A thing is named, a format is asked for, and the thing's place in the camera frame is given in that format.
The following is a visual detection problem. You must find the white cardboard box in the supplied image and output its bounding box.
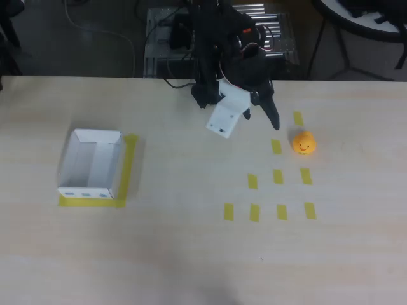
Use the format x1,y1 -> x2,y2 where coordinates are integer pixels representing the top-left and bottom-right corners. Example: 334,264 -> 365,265
56,128 -> 124,200

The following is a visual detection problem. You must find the black table leg frame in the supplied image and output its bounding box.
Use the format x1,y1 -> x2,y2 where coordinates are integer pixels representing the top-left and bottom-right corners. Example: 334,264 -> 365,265
307,12 -> 395,82

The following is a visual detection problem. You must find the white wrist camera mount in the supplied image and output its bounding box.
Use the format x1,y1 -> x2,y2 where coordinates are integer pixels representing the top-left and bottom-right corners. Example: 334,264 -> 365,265
205,79 -> 251,139

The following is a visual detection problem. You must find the black camera cable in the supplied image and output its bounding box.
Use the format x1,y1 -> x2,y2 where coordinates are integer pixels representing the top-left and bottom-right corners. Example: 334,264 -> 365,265
162,77 -> 195,90

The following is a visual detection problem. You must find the orange smiley toy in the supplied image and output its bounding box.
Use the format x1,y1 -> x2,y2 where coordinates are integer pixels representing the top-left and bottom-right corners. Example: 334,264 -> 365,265
292,130 -> 317,157

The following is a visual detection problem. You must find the black chair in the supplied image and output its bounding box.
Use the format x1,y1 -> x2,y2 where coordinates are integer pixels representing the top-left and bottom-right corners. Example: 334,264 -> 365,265
0,0 -> 26,58

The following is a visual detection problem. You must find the white floor cable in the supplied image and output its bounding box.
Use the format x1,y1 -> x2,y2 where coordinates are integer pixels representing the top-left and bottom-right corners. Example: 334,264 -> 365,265
64,0 -> 137,78

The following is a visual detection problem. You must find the yellow tape corner outline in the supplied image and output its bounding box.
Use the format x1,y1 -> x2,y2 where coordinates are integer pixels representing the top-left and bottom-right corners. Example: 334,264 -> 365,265
58,133 -> 140,210

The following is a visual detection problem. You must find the round white table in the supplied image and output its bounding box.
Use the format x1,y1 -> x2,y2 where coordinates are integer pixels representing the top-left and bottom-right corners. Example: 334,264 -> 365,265
313,0 -> 407,42

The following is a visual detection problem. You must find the aluminium frame rack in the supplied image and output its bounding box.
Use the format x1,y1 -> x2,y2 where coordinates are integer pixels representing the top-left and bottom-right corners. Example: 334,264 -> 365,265
143,3 -> 300,79

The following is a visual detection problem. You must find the black bag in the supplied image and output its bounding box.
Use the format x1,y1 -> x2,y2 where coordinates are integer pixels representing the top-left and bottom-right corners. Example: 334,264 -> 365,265
345,0 -> 407,25

